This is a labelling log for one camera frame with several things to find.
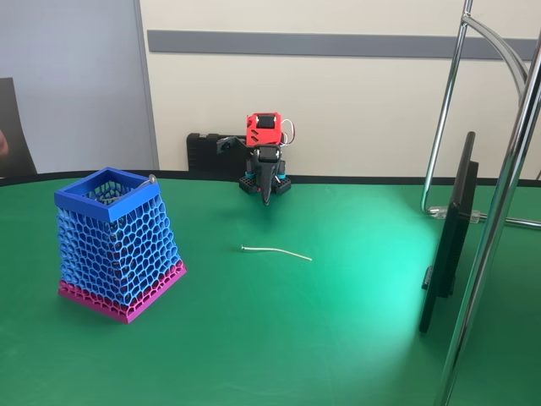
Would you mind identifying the blue pink lattice basket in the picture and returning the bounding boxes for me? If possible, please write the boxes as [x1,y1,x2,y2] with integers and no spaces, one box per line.
[53,167,188,325]

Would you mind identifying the black ribbed box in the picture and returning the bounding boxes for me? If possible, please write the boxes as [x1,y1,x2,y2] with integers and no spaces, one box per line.
[187,132,249,173]

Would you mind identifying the green table cloth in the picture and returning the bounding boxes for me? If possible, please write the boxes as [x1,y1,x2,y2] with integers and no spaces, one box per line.
[0,169,541,406]

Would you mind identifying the black LED light panel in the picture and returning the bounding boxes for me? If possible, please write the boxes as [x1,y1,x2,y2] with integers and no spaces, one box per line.
[418,131,481,335]

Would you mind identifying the clear plastic clip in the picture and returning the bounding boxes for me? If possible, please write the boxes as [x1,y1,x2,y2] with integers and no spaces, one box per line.
[429,205,486,223]

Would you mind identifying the chrome tube stand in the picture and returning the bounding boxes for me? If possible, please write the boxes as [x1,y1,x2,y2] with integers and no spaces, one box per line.
[420,0,541,406]

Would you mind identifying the black chair back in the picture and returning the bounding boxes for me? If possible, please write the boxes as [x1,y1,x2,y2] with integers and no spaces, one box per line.
[0,77,38,178]

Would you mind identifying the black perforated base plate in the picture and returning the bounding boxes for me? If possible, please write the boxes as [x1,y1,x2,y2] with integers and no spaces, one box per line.
[238,174,292,196]

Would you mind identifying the red white servo wires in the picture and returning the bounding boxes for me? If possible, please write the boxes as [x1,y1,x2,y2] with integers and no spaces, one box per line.
[279,118,297,148]

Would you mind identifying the black gripper camera board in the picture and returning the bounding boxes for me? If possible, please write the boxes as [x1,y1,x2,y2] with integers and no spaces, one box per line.
[216,134,247,156]

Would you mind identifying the grey wall rail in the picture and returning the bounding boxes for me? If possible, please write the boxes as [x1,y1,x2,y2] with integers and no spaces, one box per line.
[146,29,530,61]

